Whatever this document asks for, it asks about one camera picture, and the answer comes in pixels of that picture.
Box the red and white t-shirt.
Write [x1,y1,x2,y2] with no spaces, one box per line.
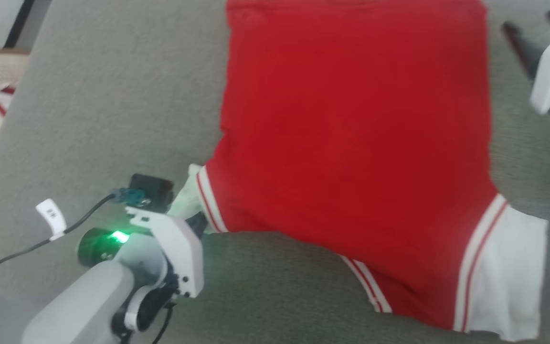
[168,0,549,342]

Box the black framed panel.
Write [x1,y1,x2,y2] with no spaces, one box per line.
[3,0,53,49]

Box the white cable label tag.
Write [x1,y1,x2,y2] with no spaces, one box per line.
[35,199,68,241]

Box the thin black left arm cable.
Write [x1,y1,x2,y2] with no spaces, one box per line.
[152,305,175,344]

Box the grey fabric sofa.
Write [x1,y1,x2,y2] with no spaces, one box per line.
[0,0,550,344]

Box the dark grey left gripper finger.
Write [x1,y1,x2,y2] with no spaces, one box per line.
[186,212,209,237]

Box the red white striped garment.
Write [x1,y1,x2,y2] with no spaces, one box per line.
[0,84,18,118]

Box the teal left camera cable connector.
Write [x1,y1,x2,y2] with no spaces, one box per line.
[110,188,147,207]

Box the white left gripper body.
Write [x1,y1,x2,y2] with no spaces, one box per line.
[125,205,205,298]

